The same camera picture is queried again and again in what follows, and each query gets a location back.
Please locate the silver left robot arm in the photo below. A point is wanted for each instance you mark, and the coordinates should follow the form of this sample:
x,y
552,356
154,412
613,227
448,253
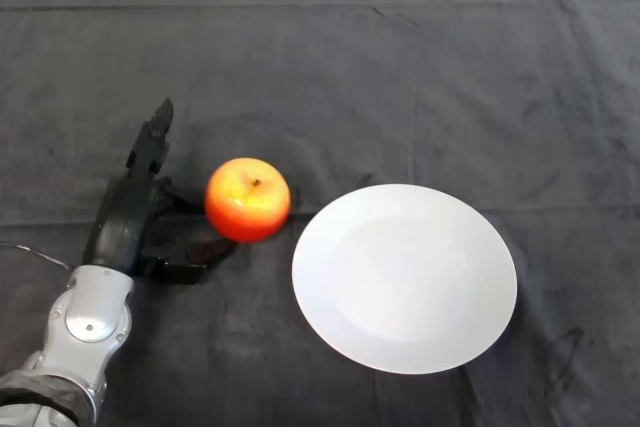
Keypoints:
x,y
75,337

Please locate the red yellow apple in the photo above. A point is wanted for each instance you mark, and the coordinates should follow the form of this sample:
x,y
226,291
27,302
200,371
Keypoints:
x,y
247,204

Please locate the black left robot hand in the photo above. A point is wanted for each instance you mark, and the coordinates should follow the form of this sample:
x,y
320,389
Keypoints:
x,y
122,217

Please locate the white round plate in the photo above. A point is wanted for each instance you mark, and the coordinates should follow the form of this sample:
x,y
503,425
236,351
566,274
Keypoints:
x,y
405,279

